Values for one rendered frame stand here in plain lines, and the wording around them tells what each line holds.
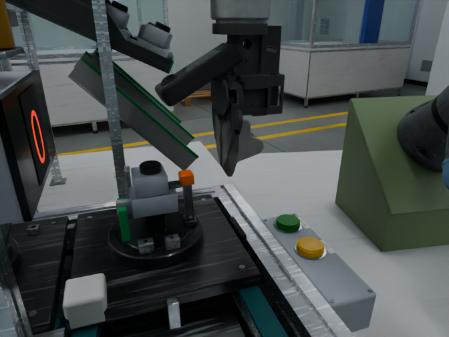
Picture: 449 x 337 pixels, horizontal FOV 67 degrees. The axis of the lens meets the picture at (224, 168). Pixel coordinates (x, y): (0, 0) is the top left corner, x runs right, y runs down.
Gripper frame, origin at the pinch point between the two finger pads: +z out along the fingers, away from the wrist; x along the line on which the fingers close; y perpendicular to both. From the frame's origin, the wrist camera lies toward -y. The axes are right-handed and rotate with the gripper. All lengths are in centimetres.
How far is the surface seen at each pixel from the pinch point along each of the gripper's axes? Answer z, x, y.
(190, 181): 0.9, -1.0, -5.5
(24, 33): -18, 52, -32
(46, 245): 10.3, 3.7, -26.6
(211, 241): 10.4, -2.9, -3.1
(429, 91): 39, 193, 262
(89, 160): 21, 67, -24
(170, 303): 10.8, -13.0, -11.2
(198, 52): 56, 890, 223
